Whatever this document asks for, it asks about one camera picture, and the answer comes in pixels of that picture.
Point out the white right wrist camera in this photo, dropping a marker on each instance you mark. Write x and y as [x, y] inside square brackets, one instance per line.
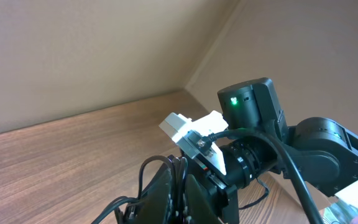
[189, 134]

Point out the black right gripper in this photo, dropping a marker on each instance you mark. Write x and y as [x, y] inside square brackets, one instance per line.
[211, 198]

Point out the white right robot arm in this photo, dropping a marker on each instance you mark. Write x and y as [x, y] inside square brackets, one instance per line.
[317, 150]

